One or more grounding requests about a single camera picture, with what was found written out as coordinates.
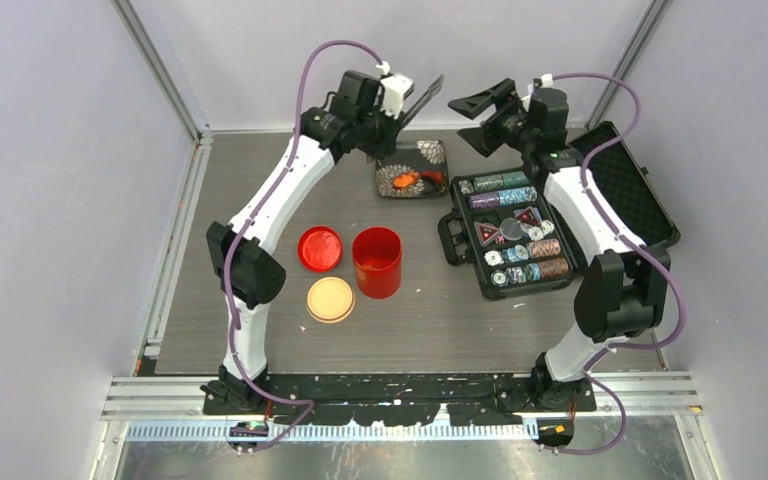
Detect beige round lid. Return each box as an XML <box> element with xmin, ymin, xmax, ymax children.
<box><xmin>306</xmin><ymin>276</ymin><xmax>356</xmax><ymax>324</ymax></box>

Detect black floral square plate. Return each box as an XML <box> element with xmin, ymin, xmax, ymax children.
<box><xmin>373</xmin><ymin>140</ymin><xmax>449</xmax><ymax>199</ymax></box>

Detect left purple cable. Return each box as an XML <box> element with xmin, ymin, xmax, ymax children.
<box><xmin>221</xmin><ymin>39</ymin><xmax>389</xmax><ymax>453</ymax></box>

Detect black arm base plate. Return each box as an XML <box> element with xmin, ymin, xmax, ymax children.
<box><xmin>200</xmin><ymin>373</ymin><xmax>597</xmax><ymax>426</ymax></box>

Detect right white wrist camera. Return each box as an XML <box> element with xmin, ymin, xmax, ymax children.
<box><xmin>532</xmin><ymin>73</ymin><xmax>554</xmax><ymax>90</ymax></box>

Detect red cylindrical container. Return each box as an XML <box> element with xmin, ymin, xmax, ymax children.
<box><xmin>351</xmin><ymin>226</ymin><xmax>403</xmax><ymax>299</ymax></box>

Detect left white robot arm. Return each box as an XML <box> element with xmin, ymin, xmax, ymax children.
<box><xmin>206</xmin><ymin>70</ymin><xmax>414</xmax><ymax>414</ymax></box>

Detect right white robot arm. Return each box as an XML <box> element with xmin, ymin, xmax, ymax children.
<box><xmin>448</xmin><ymin>74</ymin><xmax>674</xmax><ymax>411</ymax></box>

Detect aluminium front rail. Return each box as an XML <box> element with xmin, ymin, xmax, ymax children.
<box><xmin>101</xmin><ymin>372</ymin><xmax>704</xmax><ymax>443</ymax></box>

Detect metal tongs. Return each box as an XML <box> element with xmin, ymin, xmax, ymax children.
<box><xmin>398</xmin><ymin>74</ymin><xmax>445</xmax><ymax>129</ymax></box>

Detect orange fried food top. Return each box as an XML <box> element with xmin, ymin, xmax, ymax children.
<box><xmin>392</xmin><ymin>171</ymin><xmax>421</xmax><ymax>190</ymax></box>

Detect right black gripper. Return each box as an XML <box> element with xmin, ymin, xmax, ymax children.
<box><xmin>449</xmin><ymin>79</ymin><xmax>538</xmax><ymax>158</ymax></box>

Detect red round lid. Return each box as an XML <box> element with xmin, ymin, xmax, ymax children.
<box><xmin>297</xmin><ymin>225</ymin><xmax>343</xmax><ymax>273</ymax></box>

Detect black poker chip case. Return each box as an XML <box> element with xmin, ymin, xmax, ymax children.
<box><xmin>438</xmin><ymin>142</ymin><xmax>680</xmax><ymax>300</ymax></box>

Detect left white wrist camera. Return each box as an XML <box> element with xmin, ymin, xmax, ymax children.
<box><xmin>376</xmin><ymin>61</ymin><xmax>415</xmax><ymax>120</ymax></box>

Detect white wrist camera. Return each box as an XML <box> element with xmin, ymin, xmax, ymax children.
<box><xmin>376</xmin><ymin>61</ymin><xmax>415</xmax><ymax>120</ymax></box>
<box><xmin>532</xmin><ymin>73</ymin><xmax>554</xmax><ymax>90</ymax></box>

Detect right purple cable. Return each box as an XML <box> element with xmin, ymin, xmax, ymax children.
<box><xmin>546</xmin><ymin>72</ymin><xmax>689</xmax><ymax>457</ymax></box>

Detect purple cable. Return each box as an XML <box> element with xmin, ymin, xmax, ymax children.
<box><xmin>546</xmin><ymin>72</ymin><xmax>689</xmax><ymax>457</ymax></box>
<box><xmin>221</xmin><ymin>39</ymin><xmax>389</xmax><ymax>453</ymax></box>

